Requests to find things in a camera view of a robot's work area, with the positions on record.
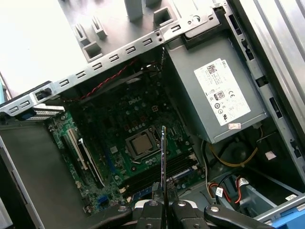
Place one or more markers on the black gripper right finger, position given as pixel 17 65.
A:
pixel 183 217

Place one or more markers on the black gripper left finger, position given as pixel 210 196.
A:
pixel 150 217

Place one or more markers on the silver CPU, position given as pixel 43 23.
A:
pixel 142 146

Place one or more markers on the CPU socket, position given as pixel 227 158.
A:
pixel 128 145

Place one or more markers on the black graphics card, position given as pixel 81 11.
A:
pixel 94 167

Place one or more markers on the blue disk carrier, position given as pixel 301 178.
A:
pixel 290 219

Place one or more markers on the green motherboard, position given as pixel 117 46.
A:
pixel 112 114

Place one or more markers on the grey power supply unit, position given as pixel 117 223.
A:
pixel 190 83

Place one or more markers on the black PC case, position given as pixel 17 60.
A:
pixel 107 64

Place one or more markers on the grey parts rack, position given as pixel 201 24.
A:
pixel 133 9

